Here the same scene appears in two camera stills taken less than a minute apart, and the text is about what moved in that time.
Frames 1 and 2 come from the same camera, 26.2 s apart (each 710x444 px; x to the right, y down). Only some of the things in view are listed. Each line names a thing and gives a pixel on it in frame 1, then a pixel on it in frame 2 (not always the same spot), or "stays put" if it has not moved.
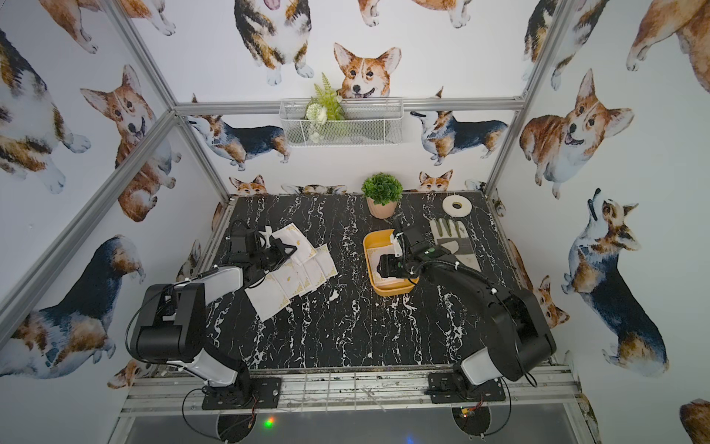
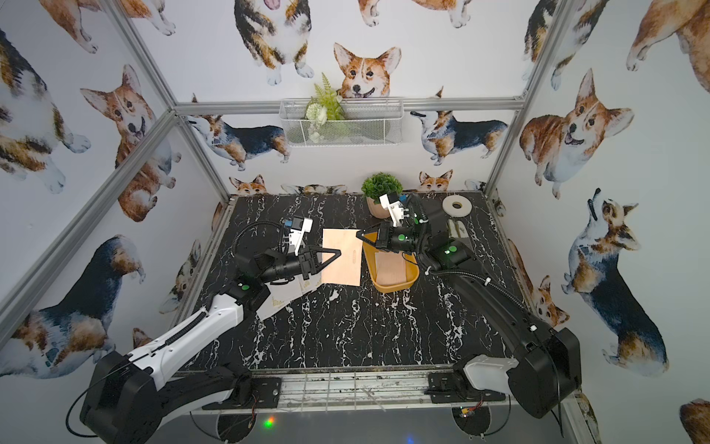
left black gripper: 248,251 to 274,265
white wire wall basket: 362,122 stays put
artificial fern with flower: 324,105 stays put
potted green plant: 383,192 stays put
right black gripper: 386,266 to 385,238
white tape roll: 448,202 stays put
